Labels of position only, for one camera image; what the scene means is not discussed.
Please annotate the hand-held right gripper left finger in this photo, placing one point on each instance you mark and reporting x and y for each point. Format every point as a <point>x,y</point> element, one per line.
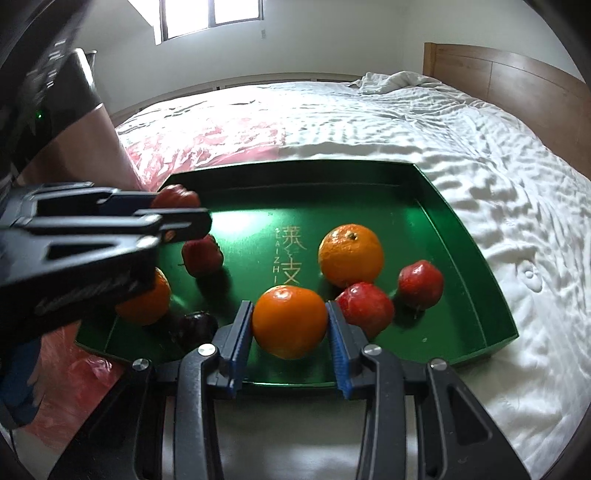
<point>242,350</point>

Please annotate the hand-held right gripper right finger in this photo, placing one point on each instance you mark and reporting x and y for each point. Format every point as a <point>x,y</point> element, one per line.
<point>339,355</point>

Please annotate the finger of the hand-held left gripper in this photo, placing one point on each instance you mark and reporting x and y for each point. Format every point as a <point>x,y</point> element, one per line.
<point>124,203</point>
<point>180,226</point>

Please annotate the red apple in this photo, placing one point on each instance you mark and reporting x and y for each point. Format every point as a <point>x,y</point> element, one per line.
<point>203,256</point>
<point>364,309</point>
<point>178,198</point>
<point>420,284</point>

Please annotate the dark plum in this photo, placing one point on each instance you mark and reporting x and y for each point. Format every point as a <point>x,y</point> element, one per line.
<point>194,328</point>

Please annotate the orange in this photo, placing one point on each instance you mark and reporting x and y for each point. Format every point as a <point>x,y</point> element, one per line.
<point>351,256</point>
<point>288,321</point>
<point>147,300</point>

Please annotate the green tray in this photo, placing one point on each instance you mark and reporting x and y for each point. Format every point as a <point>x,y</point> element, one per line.
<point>286,198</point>

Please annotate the person's left forearm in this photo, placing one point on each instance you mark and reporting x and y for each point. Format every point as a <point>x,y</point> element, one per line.
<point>106,152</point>

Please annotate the pink plastic sheet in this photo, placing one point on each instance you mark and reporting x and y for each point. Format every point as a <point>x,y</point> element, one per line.
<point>207,143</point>

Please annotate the window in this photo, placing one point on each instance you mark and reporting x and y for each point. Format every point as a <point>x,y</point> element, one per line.
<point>189,14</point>

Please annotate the white bed sheet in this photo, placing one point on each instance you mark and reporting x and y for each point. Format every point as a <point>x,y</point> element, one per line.
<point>461,152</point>

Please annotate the wooden headboard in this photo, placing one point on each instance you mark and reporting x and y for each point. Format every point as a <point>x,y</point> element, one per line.
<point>508,78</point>

